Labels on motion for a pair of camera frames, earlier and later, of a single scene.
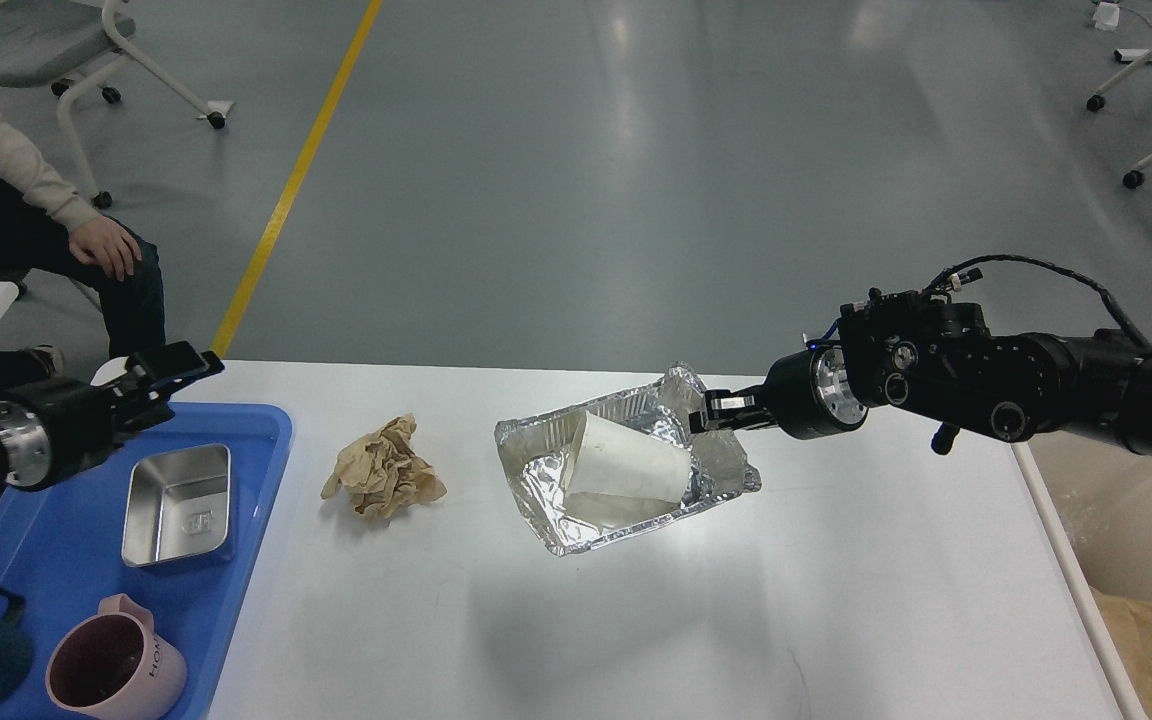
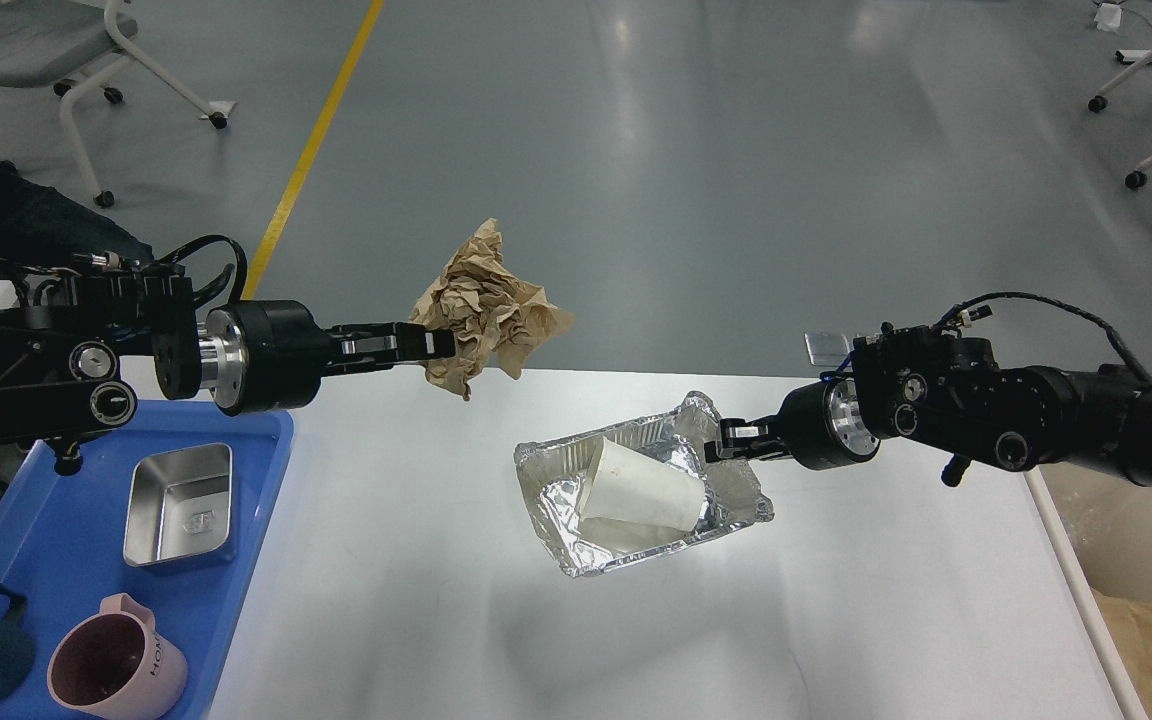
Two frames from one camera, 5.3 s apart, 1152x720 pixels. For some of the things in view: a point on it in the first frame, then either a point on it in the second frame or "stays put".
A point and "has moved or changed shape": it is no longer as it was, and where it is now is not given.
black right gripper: x=809 y=394 → x=822 y=424
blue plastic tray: x=59 y=548 stays put
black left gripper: x=50 y=428 → x=262 y=356
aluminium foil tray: x=539 y=448 has moved or changed shape
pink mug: x=114 y=666 stays put
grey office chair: x=74 y=43 stays put
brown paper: x=383 y=474 → x=494 y=315
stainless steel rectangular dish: x=178 y=504 stays put
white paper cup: x=610 y=459 → x=623 y=484
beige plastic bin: x=1130 y=527 stays put
